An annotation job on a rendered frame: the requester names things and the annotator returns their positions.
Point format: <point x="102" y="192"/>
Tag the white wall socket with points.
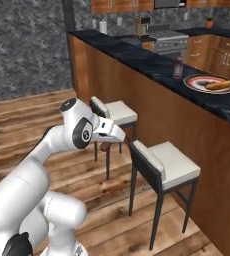
<point x="186" y="16"/>
<point x="119" y="21"/>

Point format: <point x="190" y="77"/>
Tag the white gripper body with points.
<point x="116" y="135"/>

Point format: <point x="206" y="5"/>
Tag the brown sausage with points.
<point x="104" y="146"/>

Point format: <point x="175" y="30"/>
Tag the wooden base cupboards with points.
<point x="217" y="55"/>

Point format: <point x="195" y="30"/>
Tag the round patterned plate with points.
<point x="195" y="82"/>

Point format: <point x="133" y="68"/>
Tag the white paper towel roll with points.
<point x="103" y="27"/>

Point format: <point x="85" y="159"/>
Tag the potted plant in orange pot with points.
<point x="209" y="22"/>

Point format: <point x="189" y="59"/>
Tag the silver microwave oven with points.
<point x="167" y="3"/>

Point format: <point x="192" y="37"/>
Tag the white seat black stool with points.
<point x="175" y="163"/>
<point x="120" y="111"/>

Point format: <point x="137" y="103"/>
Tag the hot dog bun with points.
<point x="218" y="85"/>

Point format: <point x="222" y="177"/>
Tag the purple condiment bottle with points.
<point x="178" y="68"/>

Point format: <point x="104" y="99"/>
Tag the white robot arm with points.
<point x="27" y="180"/>

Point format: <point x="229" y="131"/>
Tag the wooden wall cupboards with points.
<point x="122" y="5"/>
<point x="217" y="3"/>

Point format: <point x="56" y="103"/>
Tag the silver coffee machine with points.
<point x="141" y="26"/>

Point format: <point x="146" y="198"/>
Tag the wooden island with black top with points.
<point x="173" y="123"/>

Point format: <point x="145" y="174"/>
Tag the silver stove with oven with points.
<point x="170" y="41"/>

